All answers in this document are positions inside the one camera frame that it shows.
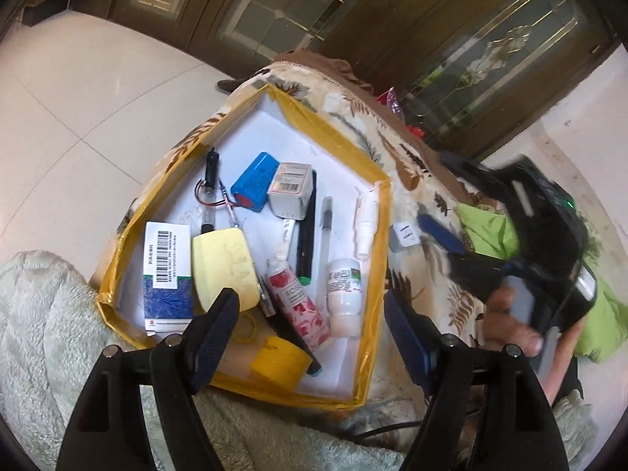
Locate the grey white barcode box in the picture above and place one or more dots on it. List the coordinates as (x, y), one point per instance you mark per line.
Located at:
(289, 191)

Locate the black marker teal caps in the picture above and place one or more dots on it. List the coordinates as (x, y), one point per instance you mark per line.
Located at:
(293, 339)

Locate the purple plastic item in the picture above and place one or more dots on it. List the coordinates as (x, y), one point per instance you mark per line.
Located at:
(392, 100)

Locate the yellow tape roll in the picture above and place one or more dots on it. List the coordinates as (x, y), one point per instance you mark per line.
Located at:
(277, 360)

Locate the person's right hand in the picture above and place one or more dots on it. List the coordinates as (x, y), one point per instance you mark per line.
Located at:
(510, 324)

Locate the black marker green cap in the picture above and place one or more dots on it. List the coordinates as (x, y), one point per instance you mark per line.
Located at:
(306, 235)

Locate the yellow sponge block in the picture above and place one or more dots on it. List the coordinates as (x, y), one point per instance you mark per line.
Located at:
(223, 265)

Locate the leaf printed blanket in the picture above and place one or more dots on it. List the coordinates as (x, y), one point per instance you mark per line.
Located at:
(353, 122)

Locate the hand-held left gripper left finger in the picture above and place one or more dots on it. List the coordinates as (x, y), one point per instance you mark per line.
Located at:
(216, 333)

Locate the person's right forearm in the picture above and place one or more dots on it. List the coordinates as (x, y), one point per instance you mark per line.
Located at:
(559, 368)

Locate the red plastic item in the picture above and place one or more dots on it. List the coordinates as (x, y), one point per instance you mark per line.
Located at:
(416, 131)

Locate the thin red pen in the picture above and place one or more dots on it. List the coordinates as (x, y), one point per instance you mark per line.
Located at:
(230, 206)

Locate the small grey white box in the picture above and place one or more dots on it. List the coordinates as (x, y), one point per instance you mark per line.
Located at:
(406, 236)

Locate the pale green fleece blanket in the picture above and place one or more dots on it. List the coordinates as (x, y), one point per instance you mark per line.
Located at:
(49, 328)

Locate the blue white medicine box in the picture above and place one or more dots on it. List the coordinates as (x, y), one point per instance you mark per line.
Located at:
(167, 279)

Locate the small white tube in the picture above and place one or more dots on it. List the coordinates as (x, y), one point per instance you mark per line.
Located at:
(287, 238)

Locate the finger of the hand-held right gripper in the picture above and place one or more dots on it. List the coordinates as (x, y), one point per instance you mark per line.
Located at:
(441, 233)
(466, 171)

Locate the white tube pen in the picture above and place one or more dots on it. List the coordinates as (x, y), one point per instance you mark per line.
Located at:
(365, 225)

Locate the white bottle green label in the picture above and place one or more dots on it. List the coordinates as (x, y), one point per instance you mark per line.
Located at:
(346, 299)

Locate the wooden door glass panels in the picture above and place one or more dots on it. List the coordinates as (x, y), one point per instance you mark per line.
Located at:
(392, 19)

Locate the white box yellow taped edges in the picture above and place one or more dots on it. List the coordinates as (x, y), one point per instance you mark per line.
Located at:
(274, 127)

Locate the blue battery pack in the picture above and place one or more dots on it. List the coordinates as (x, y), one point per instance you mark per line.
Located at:
(252, 181)

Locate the green cloth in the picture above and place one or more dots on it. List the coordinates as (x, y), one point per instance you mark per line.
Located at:
(490, 230)

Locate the dark shoe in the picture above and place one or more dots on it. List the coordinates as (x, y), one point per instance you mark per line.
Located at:
(230, 86)

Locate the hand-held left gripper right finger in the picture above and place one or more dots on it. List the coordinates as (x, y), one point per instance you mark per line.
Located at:
(407, 333)

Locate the pink floral tube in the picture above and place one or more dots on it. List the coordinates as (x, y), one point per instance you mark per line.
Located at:
(299, 304)

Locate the grey pen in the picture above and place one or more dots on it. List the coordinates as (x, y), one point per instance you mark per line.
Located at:
(326, 240)

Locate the yellow rubber bands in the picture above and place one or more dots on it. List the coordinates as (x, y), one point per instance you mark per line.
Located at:
(245, 340)

